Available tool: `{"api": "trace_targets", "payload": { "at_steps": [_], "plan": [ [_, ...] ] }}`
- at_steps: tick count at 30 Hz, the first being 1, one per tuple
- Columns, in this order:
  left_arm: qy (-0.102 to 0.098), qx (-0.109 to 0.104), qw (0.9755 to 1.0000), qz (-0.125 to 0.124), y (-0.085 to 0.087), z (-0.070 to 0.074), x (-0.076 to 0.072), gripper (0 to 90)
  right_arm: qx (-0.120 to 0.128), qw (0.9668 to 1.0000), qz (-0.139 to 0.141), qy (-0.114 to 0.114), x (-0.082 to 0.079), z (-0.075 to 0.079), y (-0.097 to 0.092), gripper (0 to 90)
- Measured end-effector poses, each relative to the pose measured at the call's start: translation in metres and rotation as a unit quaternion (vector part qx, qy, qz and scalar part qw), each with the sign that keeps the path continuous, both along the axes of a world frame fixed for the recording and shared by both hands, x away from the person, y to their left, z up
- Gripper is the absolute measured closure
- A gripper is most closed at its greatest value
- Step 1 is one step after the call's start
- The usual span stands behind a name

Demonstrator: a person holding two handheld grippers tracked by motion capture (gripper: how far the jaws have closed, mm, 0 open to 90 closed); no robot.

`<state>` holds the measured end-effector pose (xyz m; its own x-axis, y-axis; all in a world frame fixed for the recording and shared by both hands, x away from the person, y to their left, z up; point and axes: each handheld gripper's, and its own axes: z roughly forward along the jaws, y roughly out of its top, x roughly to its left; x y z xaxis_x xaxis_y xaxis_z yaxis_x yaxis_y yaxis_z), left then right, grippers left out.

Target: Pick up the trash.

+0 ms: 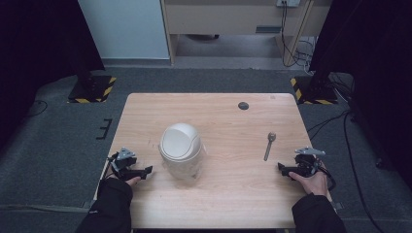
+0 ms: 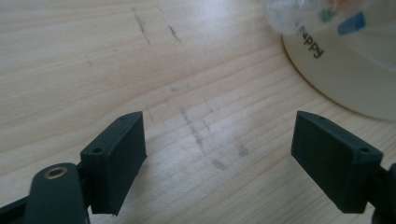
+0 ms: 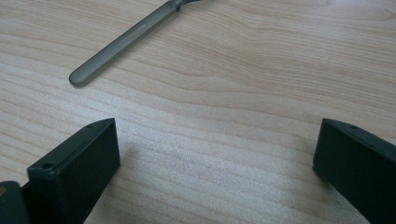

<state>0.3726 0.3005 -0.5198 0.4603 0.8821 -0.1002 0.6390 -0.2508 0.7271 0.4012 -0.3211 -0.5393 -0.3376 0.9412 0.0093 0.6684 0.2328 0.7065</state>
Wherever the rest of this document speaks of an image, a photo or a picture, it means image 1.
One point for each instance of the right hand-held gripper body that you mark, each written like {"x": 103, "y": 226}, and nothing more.
{"x": 307, "y": 161}

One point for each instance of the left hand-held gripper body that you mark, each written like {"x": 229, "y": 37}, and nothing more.
{"x": 123, "y": 162}

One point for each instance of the person's left hand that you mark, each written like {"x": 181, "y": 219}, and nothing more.
{"x": 133, "y": 181}

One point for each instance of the person's right hand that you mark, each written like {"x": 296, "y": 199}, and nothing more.
{"x": 312, "y": 185}

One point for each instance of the metal spoon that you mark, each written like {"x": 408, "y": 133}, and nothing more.
{"x": 268, "y": 147}

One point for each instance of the white swing-lid trash can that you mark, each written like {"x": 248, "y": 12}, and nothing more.
{"x": 181, "y": 149}

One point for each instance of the black stand base striped edge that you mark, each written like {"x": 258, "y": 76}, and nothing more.
{"x": 315, "y": 90}
{"x": 92, "y": 89}

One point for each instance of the black curtain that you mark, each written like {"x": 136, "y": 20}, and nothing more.
{"x": 372, "y": 64}
{"x": 35, "y": 48}

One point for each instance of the light wooden desk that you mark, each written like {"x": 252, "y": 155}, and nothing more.
{"x": 226, "y": 19}

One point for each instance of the white wall power outlet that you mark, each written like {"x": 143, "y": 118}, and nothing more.
{"x": 288, "y": 2}

